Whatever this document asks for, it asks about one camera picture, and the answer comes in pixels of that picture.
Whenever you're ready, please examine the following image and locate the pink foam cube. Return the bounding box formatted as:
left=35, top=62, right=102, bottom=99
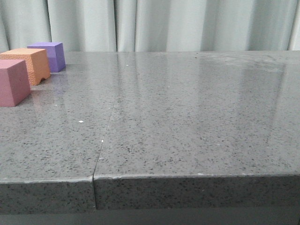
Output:
left=0, top=60, right=31, bottom=107

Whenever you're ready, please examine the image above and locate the purple foam cube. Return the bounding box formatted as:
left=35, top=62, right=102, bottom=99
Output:
left=27, top=42, right=66, bottom=72

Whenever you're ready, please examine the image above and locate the grey-white curtain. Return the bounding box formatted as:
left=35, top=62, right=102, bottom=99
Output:
left=0, top=0, right=300, bottom=52

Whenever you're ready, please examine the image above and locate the orange foam block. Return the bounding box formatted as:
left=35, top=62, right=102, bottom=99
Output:
left=0, top=48, right=51, bottom=85

